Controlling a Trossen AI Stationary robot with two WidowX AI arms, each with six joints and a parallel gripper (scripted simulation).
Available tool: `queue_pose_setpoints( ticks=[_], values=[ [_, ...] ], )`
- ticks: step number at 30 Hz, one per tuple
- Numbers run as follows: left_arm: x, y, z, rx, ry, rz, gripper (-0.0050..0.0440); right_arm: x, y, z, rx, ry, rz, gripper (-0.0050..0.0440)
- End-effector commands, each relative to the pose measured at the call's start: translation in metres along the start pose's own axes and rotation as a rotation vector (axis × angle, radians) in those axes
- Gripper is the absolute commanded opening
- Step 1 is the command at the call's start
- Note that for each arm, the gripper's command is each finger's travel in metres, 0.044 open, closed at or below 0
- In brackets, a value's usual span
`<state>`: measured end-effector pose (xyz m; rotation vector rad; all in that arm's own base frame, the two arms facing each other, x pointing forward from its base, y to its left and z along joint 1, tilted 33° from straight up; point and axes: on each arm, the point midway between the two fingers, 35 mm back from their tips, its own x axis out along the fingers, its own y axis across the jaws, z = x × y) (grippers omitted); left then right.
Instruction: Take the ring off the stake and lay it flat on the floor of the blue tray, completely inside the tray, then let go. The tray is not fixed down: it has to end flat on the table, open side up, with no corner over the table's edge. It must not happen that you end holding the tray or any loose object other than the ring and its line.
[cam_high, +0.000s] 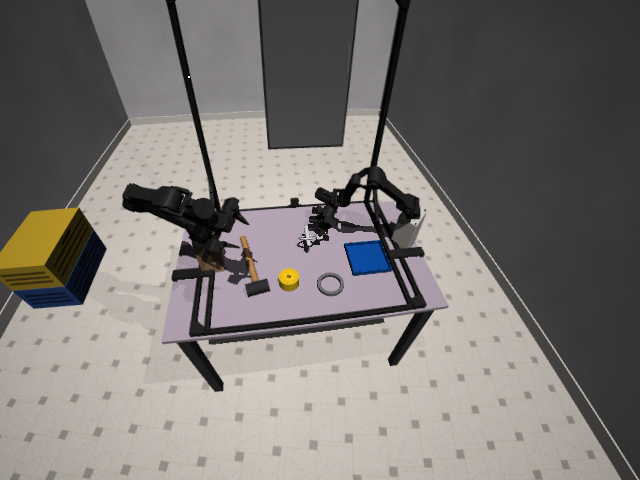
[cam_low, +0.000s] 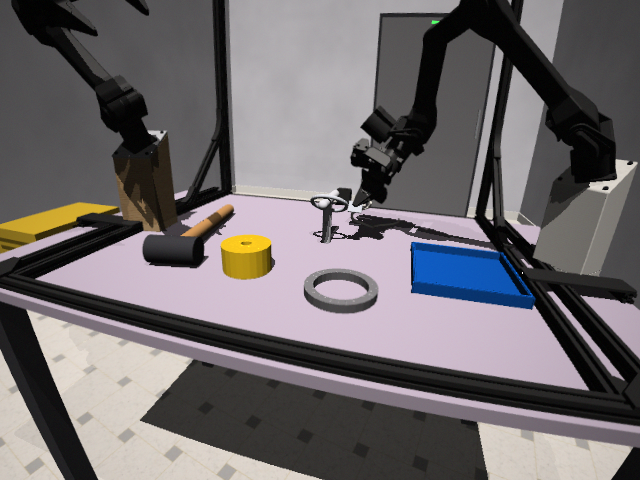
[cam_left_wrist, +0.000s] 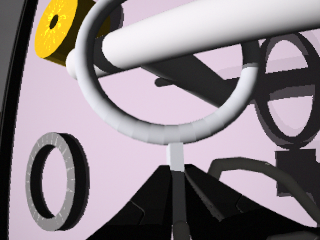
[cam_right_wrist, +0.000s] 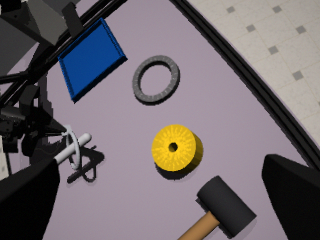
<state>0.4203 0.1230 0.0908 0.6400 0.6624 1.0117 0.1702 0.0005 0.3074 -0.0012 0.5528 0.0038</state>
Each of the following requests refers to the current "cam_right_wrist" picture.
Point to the black rubber mallet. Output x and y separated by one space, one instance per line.
225 207

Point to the blue tray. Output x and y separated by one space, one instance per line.
90 58

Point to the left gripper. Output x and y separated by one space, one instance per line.
38 120

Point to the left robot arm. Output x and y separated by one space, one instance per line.
10 138

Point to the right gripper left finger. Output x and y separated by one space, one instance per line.
27 199

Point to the dark grey ring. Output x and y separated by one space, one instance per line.
171 88

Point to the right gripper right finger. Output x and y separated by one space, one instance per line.
294 192

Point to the white ring with attached rope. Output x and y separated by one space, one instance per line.
68 142

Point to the white rounded bar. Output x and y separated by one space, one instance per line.
67 152

